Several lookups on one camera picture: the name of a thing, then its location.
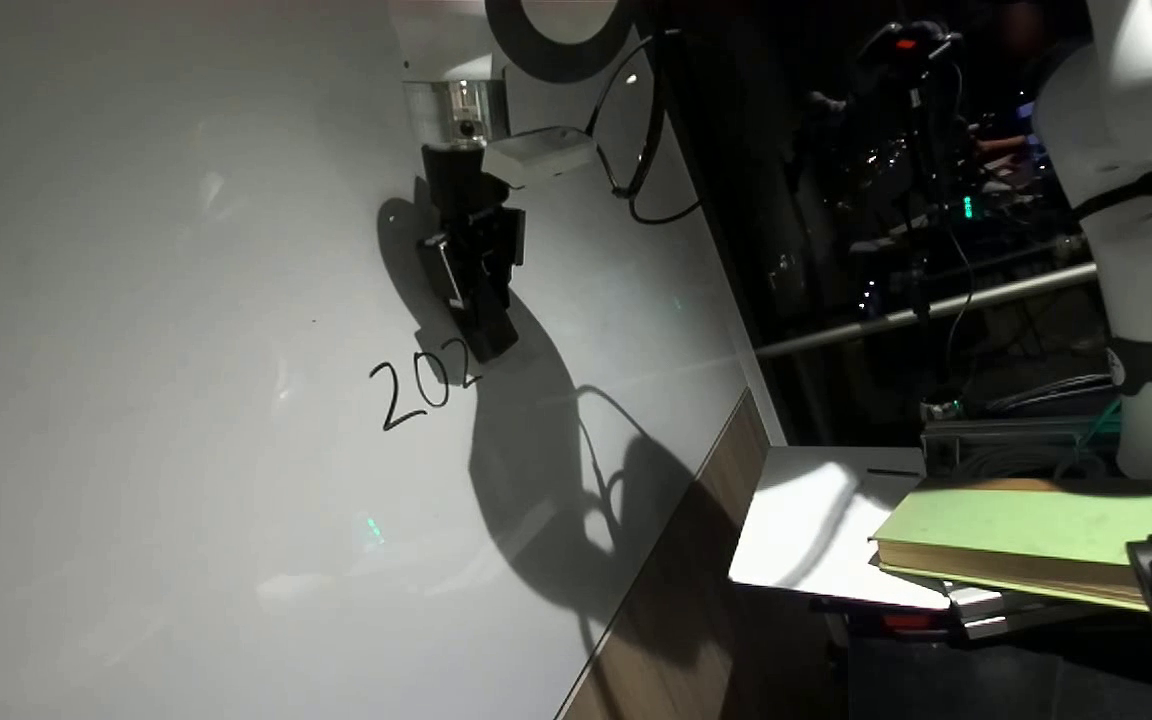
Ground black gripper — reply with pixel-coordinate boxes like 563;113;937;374
417;145;524;311

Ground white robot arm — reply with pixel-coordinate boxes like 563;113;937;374
387;0;1152;479

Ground large white whiteboard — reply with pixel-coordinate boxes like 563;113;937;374
0;0;752;720

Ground person in background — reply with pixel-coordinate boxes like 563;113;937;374
978;0;1070;172

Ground green book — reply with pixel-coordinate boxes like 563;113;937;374
872;486;1152;612

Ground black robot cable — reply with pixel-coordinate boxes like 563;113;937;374
585;24;709;229

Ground metal rail bar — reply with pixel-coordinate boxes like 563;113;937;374
752;260;1106;360

